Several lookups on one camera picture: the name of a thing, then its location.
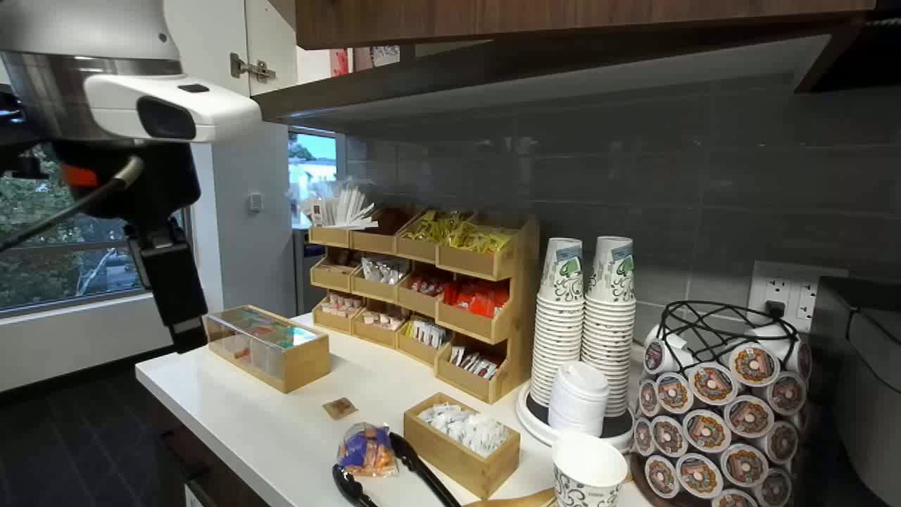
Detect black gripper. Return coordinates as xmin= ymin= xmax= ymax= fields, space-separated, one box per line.
xmin=122 ymin=173 xmax=213 ymax=354

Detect dark base cabinet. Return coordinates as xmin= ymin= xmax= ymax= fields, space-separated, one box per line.
xmin=139 ymin=374 xmax=286 ymax=507

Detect metal cabinet hinge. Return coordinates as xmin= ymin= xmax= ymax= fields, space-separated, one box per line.
xmin=228 ymin=50 xmax=279 ymax=85

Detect white faced cabinet door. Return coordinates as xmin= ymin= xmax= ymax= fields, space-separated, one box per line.
xmin=163 ymin=0 xmax=255 ymax=95

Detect small open wooden box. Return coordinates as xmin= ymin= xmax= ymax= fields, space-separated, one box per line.
xmin=404 ymin=391 xmax=524 ymax=502

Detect wooden tea box clear lid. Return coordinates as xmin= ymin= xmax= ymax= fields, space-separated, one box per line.
xmin=204 ymin=301 xmax=334 ymax=394

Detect large window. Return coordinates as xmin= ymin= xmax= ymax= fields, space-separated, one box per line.
xmin=0 ymin=87 xmax=197 ymax=318

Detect white red sugar packets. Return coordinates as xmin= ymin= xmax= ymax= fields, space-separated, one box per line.
xmin=360 ymin=307 xmax=410 ymax=332
xmin=322 ymin=294 xmax=366 ymax=321

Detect small window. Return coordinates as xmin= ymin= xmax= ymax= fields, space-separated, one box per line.
xmin=289 ymin=129 xmax=341 ymax=231

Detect white wrapped straws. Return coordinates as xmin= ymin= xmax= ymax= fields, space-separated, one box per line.
xmin=312 ymin=181 xmax=380 ymax=235

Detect white silver packets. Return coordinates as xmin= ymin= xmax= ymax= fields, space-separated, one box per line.
xmin=360 ymin=256 xmax=412 ymax=291

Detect brown sugar packets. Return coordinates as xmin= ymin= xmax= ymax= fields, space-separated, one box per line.
xmin=360 ymin=205 xmax=415 ymax=240

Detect orange blue snack bag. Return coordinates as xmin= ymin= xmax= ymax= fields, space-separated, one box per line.
xmin=336 ymin=423 xmax=404 ymax=483

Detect red ketchup packets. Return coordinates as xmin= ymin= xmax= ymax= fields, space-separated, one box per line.
xmin=407 ymin=267 xmax=456 ymax=300
xmin=442 ymin=278 xmax=517 ymax=321

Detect yellow white packets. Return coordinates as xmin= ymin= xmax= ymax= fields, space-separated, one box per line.
xmin=407 ymin=318 xmax=455 ymax=353

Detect yellow sweetener packets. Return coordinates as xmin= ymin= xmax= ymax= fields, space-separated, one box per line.
xmin=404 ymin=208 xmax=466 ymax=252
xmin=445 ymin=221 xmax=517 ymax=256

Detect white cardboard box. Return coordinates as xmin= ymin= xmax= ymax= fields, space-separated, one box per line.
xmin=294 ymin=49 xmax=334 ymax=85

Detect white red stick packets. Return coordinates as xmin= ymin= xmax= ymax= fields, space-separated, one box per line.
xmin=448 ymin=343 xmax=507 ymax=383

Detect white creamer cups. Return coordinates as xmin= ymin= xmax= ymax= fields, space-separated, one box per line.
xmin=418 ymin=404 xmax=511 ymax=460

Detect white printed bag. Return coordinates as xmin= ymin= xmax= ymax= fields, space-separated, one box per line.
xmin=370 ymin=42 xmax=404 ymax=70

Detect wooden condiment organizer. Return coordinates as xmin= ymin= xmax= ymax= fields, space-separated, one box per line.
xmin=308 ymin=205 xmax=545 ymax=407

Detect stack of printed paper cups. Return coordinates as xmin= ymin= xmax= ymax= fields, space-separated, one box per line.
xmin=531 ymin=235 xmax=590 ymax=409
xmin=580 ymin=235 xmax=640 ymax=419

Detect stack of white cup lids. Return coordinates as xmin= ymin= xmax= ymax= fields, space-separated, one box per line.
xmin=546 ymin=362 xmax=614 ymax=440

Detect single printed paper cup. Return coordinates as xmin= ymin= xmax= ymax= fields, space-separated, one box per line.
xmin=549 ymin=431 xmax=635 ymax=507

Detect brown white coffee pod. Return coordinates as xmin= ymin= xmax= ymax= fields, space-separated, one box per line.
xmin=756 ymin=464 xmax=801 ymax=507
xmin=719 ymin=443 xmax=773 ymax=490
xmin=767 ymin=371 xmax=812 ymax=416
xmin=683 ymin=407 xmax=732 ymax=456
xmin=724 ymin=391 xmax=777 ymax=443
xmin=759 ymin=419 xmax=807 ymax=467
xmin=676 ymin=450 xmax=731 ymax=502
xmin=731 ymin=340 xmax=783 ymax=388
xmin=691 ymin=362 xmax=740 ymax=409
xmin=648 ymin=415 xmax=694 ymax=460
xmin=642 ymin=453 xmax=686 ymax=502
xmin=653 ymin=369 xmax=698 ymax=416

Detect black grey coffee machine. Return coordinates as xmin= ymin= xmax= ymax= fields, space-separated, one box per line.
xmin=814 ymin=278 xmax=901 ymax=507

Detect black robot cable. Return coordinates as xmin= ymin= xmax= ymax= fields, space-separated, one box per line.
xmin=0 ymin=153 xmax=146 ymax=254

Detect black camera on stand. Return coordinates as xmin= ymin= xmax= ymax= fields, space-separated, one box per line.
xmin=0 ymin=85 xmax=51 ymax=181

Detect wooden wall cabinet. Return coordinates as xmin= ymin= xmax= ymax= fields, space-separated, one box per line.
xmin=252 ymin=0 xmax=901 ymax=129

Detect black wire pod holder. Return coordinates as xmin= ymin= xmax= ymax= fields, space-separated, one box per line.
xmin=629 ymin=300 xmax=818 ymax=507

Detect white wall outlet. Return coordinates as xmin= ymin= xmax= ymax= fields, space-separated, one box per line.
xmin=746 ymin=262 xmax=822 ymax=332

